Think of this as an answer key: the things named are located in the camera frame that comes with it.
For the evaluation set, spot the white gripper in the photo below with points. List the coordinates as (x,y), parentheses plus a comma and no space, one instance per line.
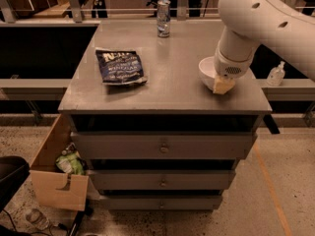
(228,66)

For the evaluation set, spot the white bowl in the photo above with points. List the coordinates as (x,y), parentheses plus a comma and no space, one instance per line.
(207,72)

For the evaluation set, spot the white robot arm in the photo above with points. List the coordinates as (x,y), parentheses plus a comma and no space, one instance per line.
(273,23)

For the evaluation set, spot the redbull can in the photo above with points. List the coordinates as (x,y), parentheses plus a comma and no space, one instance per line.
(163,18)

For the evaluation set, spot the grey drawer cabinet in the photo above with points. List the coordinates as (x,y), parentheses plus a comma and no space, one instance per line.
(170,143)

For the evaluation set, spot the blue chip bag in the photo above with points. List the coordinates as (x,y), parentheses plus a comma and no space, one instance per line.
(120,68)

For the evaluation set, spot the green snack bag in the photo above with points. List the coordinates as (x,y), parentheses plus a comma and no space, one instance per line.
(70,163)

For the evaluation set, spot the cardboard box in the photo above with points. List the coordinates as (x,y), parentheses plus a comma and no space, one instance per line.
(52,187)

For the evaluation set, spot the metal railing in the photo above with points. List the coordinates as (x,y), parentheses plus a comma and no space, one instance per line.
(98,12)

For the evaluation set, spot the black chair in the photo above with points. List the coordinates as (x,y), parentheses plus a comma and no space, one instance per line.
(14,171)

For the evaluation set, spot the clear plastic bottle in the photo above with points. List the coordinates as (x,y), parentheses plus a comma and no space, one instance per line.
(36,218)

